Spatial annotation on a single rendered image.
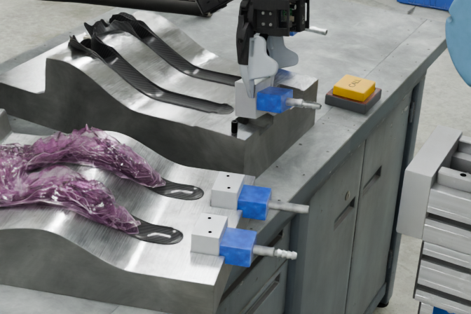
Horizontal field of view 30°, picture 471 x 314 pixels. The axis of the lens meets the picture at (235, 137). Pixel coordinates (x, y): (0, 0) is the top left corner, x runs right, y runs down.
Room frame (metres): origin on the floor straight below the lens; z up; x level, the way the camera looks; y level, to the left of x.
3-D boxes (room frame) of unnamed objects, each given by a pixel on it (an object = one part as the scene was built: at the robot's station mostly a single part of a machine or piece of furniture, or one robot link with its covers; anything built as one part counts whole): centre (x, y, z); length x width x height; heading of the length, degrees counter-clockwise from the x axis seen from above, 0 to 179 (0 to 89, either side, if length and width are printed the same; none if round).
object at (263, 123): (1.20, -0.03, 0.87); 0.05 x 0.05 x 0.04; 62
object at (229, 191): (1.02, -0.04, 0.86); 0.13 x 0.05 x 0.05; 79
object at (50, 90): (1.36, 0.14, 0.87); 0.50 x 0.26 x 0.14; 62
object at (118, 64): (1.35, 0.14, 0.92); 0.35 x 0.16 x 0.09; 62
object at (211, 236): (0.91, -0.02, 0.86); 0.13 x 0.05 x 0.05; 79
